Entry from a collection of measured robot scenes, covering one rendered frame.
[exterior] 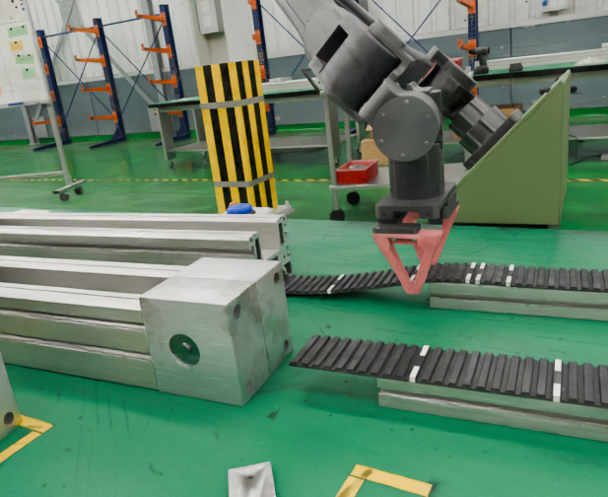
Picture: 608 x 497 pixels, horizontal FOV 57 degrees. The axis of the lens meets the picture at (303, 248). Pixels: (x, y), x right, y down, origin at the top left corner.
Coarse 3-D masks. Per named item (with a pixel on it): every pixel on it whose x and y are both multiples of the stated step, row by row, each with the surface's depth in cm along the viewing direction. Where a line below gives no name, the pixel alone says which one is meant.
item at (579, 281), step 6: (570, 270) 59; (576, 270) 59; (582, 270) 58; (570, 276) 57; (576, 276) 57; (582, 276) 56; (588, 276) 57; (570, 282) 56; (576, 282) 56; (582, 282) 55; (588, 282) 56; (570, 288) 55; (576, 288) 54; (582, 288) 54; (588, 288) 54
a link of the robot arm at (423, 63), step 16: (336, 0) 89; (352, 0) 90; (368, 16) 90; (432, 48) 94; (416, 64) 93; (432, 64) 93; (448, 64) 93; (400, 80) 94; (416, 80) 94; (464, 80) 93
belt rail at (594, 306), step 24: (432, 288) 61; (456, 288) 59; (480, 288) 58; (504, 288) 57; (528, 288) 56; (504, 312) 58; (528, 312) 57; (552, 312) 56; (576, 312) 55; (600, 312) 54
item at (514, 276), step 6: (510, 264) 61; (510, 270) 60; (516, 270) 60; (522, 270) 59; (510, 276) 58; (516, 276) 59; (522, 276) 58; (504, 282) 58; (510, 282) 57; (516, 282) 57; (522, 282) 57
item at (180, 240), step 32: (0, 224) 93; (32, 224) 90; (64, 224) 87; (96, 224) 84; (128, 224) 81; (160, 224) 79; (192, 224) 77; (224, 224) 74; (256, 224) 72; (32, 256) 82; (64, 256) 79; (96, 256) 76; (128, 256) 74; (160, 256) 71; (192, 256) 69; (224, 256) 67; (256, 256) 67; (288, 256) 74
